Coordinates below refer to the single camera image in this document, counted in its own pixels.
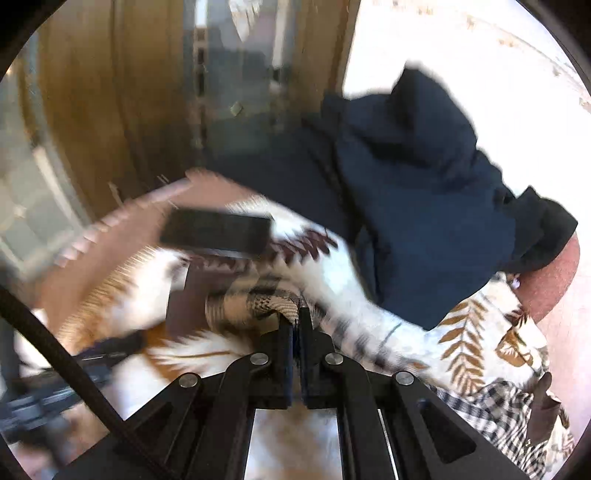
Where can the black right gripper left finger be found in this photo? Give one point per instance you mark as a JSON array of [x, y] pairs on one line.
[[199, 429]]

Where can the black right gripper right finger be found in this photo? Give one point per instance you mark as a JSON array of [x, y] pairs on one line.
[[391, 426]]

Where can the black white checkered coat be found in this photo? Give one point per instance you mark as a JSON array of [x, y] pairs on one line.
[[486, 359]]

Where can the leaf patterned plush blanket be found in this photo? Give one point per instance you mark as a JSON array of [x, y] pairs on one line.
[[116, 278]]

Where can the black rectangular phone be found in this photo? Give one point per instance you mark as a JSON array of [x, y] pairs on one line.
[[217, 232]]

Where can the dark navy garment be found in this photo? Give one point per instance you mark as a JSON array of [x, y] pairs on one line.
[[401, 178]]

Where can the wooden wardrobe with glass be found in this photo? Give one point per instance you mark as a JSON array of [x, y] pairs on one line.
[[102, 101]]

